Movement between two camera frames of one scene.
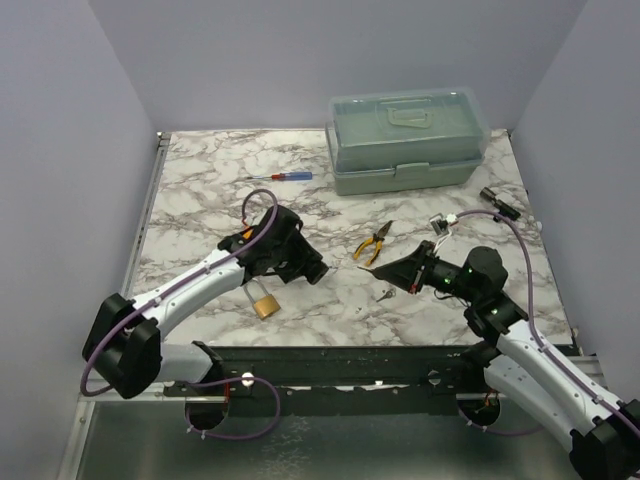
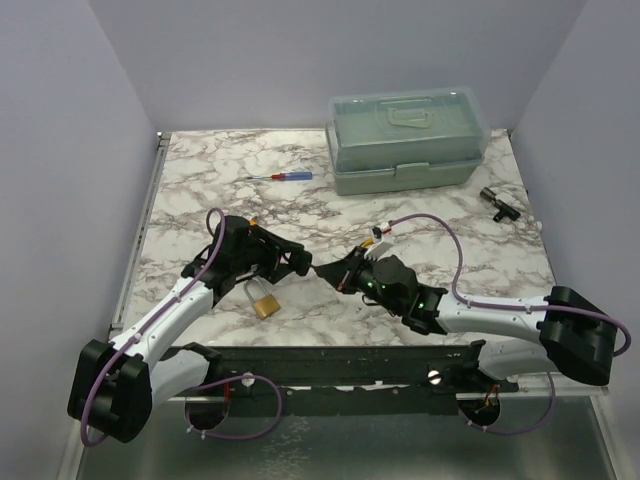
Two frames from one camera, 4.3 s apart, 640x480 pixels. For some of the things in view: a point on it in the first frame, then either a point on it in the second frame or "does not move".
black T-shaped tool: (504, 209) does not move
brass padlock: (265, 307) does not move
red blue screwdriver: (287, 176) does not move
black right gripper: (407, 272) → (342, 272)
